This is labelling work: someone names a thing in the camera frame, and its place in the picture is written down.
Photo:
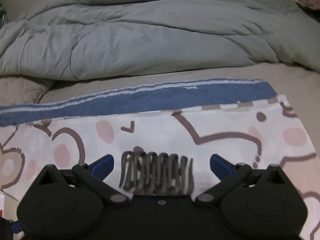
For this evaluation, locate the grey duvet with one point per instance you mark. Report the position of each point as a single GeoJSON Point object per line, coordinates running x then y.
{"type": "Point", "coordinates": [76, 40]}

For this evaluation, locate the cartoon bear patterned cloth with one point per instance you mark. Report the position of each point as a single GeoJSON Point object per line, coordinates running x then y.
{"type": "Point", "coordinates": [240, 120]}

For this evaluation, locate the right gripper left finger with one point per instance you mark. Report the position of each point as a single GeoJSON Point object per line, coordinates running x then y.
{"type": "Point", "coordinates": [92, 176]}

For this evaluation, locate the black hair claw clip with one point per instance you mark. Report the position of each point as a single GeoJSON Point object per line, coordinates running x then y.
{"type": "Point", "coordinates": [151, 174]}

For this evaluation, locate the beige fleece blanket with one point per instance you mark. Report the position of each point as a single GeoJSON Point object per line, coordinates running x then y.
{"type": "Point", "coordinates": [17, 90]}

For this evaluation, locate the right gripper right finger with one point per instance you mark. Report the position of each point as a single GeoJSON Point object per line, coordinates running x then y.
{"type": "Point", "coordinates": [231, 176]}

